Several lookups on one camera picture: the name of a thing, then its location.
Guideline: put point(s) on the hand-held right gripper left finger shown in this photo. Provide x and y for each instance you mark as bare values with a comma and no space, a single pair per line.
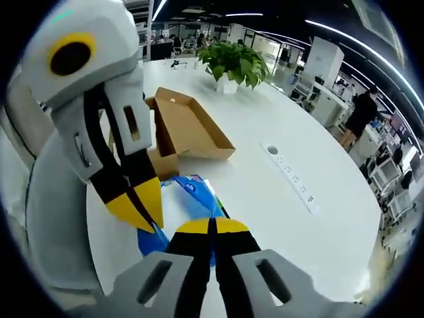
165,285

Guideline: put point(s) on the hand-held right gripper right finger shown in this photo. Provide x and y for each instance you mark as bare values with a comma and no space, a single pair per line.
258,285

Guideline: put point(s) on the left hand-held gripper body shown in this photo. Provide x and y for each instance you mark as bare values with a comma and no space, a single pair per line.
99,66

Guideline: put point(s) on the brown cardboard shoe box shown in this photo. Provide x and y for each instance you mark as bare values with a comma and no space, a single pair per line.
189,129

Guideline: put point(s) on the blue wet wipes pack white label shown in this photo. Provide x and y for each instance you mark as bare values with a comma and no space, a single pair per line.
195,198

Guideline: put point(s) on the white table power strip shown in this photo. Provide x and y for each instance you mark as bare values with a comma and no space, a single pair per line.
295,180

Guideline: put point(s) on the green potted plant white pot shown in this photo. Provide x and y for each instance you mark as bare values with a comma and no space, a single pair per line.
235,63

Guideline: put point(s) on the white office desk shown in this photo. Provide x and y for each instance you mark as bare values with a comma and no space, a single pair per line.
331,106

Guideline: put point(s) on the ceiling air conditioner vent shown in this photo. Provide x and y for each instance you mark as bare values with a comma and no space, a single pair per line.
377,23

